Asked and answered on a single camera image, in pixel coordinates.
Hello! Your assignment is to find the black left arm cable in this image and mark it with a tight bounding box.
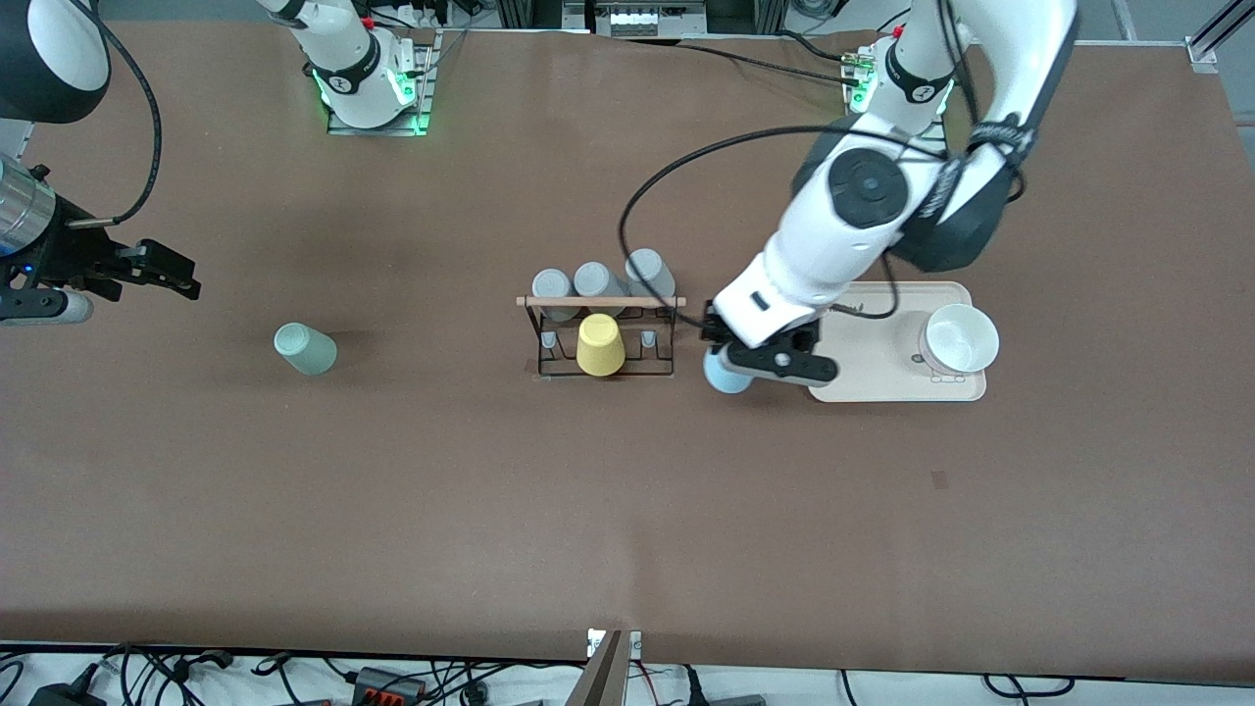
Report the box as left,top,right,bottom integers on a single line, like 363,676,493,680
618,123,981,332

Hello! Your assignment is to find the beige plastic tray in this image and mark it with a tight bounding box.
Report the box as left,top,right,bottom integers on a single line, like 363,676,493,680
806,281,987,404

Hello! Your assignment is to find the white bowl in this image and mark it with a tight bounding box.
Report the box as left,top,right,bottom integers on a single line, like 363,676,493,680
919,303,1001,378

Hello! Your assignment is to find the black power adapter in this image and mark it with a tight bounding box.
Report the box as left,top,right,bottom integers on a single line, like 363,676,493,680
27,680,109,706

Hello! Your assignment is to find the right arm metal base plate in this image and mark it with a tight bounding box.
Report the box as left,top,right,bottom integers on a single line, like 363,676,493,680
326,29,432,136

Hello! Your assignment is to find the brown table cover sheet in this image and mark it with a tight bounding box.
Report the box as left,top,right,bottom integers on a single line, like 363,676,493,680
0,20,1255,684

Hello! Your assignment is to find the aluminium frame profile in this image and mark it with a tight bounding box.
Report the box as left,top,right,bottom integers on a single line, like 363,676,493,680
1184,0,1255,72

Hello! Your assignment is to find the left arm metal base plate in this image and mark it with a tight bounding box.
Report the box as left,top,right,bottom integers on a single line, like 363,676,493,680
843,49,949,128

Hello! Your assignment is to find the yellow cup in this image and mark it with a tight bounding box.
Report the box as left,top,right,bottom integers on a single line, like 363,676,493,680
576,313,627,377

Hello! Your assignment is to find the black orange connector block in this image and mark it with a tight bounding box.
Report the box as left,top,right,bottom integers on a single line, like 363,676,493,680
353,667,429,703

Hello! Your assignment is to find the grey electronics box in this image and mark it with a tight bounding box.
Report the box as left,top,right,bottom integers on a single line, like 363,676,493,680
586,0,709,40

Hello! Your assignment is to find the light blue cup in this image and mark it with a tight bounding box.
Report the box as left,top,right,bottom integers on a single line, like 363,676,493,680
703,348,756,395

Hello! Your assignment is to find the grey cup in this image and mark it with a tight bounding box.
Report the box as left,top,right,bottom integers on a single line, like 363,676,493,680
531,269,581,323
573,262,628,320
625,248,677,313

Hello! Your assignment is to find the grey camera post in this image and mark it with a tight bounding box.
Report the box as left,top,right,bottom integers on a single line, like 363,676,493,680
565,630,626,706

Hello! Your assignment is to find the pale green cup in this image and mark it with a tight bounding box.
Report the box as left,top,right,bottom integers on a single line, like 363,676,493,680
274,323,338,377

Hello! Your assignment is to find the white camera bracket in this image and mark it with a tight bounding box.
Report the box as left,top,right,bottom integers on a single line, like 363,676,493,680
586,629,644,660

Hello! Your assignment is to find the black wire cup rack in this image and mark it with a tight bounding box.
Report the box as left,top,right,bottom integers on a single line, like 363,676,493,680
517,294,687,381

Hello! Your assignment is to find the black power cable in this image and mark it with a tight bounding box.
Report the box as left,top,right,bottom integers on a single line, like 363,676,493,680
624,37,864,84
778,29,854,65

